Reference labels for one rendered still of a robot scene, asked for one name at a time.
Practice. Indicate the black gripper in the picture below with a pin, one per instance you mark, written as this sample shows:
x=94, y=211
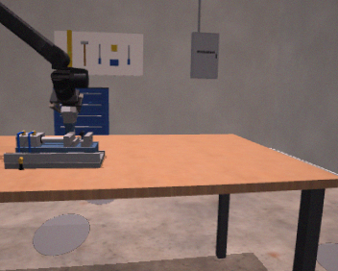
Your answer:
x=66, y=98

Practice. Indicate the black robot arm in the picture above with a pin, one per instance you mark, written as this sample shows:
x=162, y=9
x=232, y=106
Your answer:
x=77, y=77

